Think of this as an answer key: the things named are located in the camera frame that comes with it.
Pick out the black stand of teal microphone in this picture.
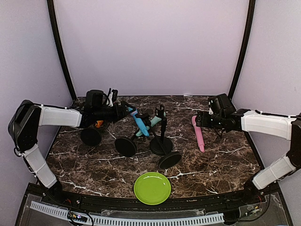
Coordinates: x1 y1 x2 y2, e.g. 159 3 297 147
114 133 137 158

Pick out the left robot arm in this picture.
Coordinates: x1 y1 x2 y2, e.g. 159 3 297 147
8 89 136 205

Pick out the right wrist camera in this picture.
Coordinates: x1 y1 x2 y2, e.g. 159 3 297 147
208 100 215 115

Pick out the black frame post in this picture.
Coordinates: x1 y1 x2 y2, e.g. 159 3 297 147
228 0 256 101
47 0 77 101

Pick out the black stand of blue microphone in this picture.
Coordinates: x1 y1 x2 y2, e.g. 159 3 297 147
137 113 182 170

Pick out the blue toy microphone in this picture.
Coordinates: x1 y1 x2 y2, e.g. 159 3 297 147
128 107 149 137

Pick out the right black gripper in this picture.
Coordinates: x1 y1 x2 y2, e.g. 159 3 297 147
196 111 224 129

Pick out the black front rail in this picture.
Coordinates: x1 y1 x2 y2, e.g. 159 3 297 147
40 191 267 213

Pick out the white slotted cable duct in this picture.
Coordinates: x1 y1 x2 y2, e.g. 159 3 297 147
30 201 224 226

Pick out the right black frame post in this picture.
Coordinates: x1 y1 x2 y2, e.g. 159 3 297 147
228 0 256 101

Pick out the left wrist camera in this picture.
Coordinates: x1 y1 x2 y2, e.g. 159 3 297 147
104 88 118 106

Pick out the black stand of orange microphone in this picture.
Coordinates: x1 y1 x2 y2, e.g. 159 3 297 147
80 128 102 146

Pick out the left black frame post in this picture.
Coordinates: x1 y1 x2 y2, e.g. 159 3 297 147
47 0 77 101

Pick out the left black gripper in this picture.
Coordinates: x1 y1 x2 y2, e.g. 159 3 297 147
94 100 136 123

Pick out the orange toy microphone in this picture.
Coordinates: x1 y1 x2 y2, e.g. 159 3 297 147
95 121 104 129

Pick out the green plate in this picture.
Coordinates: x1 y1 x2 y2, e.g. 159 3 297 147
134 172 171 205

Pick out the pink toy microphone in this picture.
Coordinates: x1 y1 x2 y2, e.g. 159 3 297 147
191 115 205 153

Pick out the black stand of pink microphone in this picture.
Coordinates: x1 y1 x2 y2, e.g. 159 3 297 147
150 105 173 156

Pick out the teal toy microphone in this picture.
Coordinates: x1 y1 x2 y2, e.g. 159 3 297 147
135 116 162 137

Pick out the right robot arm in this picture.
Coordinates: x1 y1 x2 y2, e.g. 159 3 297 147
192 94 301 204

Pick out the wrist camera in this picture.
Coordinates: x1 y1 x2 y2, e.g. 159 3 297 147
104 88 118 106
208 100 215 115

